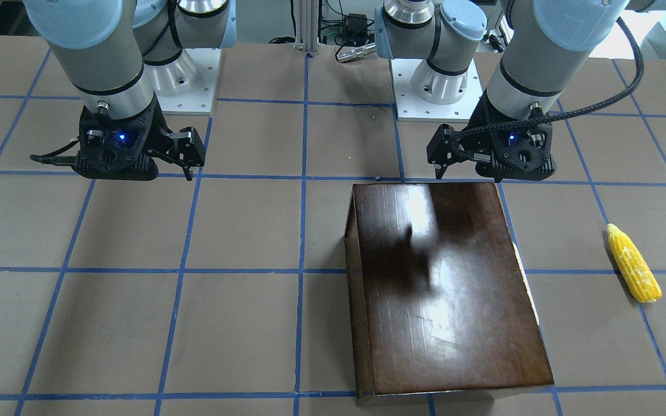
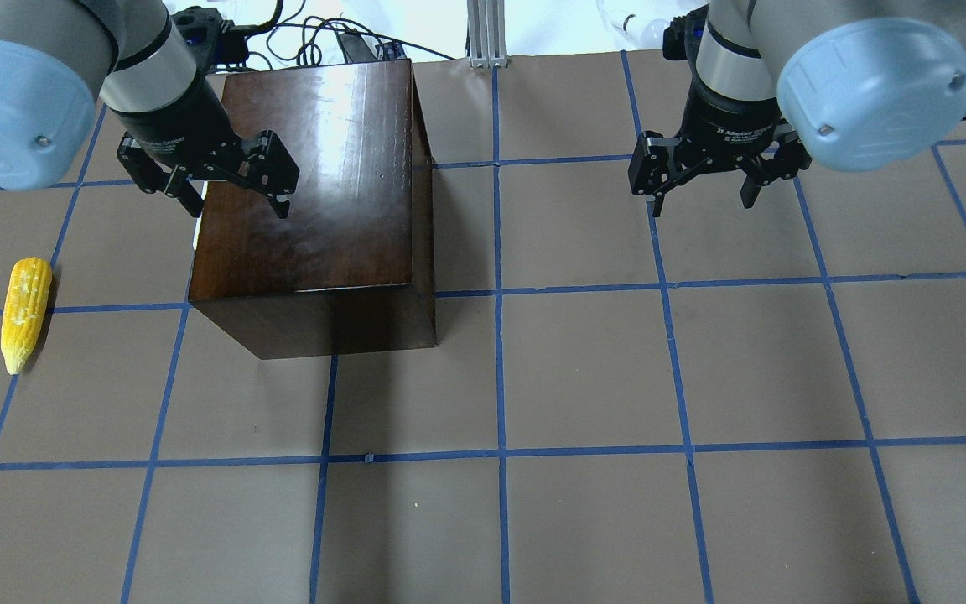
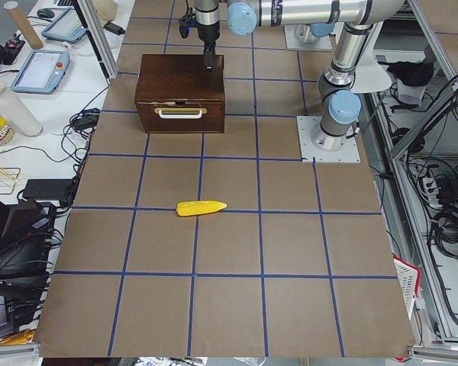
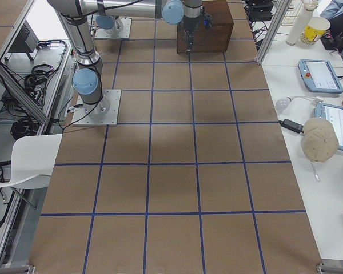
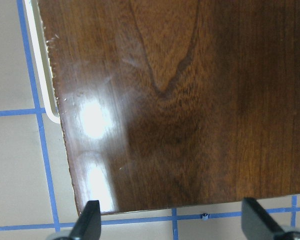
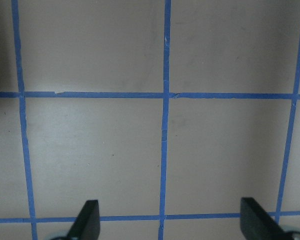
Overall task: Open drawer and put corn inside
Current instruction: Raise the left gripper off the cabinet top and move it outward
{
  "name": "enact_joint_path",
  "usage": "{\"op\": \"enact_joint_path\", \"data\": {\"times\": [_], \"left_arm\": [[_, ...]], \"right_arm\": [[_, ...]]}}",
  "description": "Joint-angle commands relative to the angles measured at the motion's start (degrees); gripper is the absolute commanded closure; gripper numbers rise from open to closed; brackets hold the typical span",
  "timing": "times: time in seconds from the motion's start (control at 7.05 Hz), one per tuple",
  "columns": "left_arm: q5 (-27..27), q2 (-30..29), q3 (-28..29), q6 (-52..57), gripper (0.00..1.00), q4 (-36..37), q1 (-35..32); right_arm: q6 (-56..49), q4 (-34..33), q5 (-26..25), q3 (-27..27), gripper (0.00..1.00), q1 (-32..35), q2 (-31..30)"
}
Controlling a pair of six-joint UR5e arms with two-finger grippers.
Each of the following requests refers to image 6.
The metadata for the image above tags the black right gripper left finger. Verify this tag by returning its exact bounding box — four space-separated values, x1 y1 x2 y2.
65 200 101 240

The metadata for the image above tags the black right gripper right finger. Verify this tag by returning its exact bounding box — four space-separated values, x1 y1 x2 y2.
240 197 293 240

